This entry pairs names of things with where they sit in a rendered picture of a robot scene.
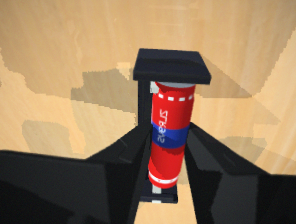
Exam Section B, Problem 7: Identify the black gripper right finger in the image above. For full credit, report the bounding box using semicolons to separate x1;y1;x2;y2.
184;122;296;224

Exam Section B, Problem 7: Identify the red and blue battery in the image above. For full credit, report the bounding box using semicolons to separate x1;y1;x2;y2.
148;82;196;188

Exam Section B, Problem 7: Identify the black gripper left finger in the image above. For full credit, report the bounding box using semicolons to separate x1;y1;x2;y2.
0;118;153;224

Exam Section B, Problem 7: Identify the black battery holder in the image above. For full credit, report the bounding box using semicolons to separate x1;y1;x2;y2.
133;48;212;204

